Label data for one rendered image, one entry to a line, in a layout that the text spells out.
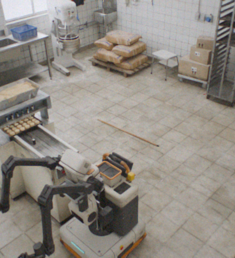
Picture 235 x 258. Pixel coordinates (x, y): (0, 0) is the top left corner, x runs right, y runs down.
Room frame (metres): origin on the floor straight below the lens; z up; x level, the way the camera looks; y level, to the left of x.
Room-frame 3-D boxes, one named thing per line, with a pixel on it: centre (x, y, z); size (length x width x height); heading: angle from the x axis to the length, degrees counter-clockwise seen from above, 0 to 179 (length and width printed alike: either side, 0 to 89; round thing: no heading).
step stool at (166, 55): (6.32, -1.03, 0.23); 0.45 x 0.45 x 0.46; 37
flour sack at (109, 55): (6.69, 0.03, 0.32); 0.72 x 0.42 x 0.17; 50
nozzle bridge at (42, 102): (3.17, 1.11, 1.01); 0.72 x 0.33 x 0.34; 133
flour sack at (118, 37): (6.82, -0.17, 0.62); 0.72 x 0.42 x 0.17; 52
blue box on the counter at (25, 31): (6.29, 1.69, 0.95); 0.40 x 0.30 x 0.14; 138
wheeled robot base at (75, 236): (2.23, 0.18, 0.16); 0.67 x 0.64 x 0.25; 136
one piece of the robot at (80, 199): (2.02, 0.38, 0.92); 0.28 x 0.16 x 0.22; 46
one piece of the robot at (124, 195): (2.30, 0.11, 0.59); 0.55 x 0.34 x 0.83; 46
